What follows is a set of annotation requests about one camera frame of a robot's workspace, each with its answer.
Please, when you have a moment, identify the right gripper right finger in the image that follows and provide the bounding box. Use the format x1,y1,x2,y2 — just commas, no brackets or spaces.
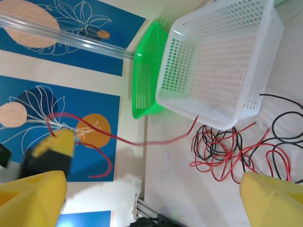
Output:
239,172,303,227

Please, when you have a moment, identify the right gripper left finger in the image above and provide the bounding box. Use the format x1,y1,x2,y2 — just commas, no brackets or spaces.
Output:
0,171,68,227

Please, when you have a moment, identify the green plastic basket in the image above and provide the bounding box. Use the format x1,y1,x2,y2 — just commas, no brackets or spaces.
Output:
131,20,170,120

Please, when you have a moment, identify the clear plastic tube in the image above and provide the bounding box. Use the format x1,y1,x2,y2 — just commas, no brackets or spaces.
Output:
0,13,135,61

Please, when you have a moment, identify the white plastic basket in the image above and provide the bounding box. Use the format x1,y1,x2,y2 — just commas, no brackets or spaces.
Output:
155,0,285,131

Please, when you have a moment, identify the aluminium table edge rail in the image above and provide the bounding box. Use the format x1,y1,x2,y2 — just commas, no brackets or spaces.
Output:
134,192,154,219

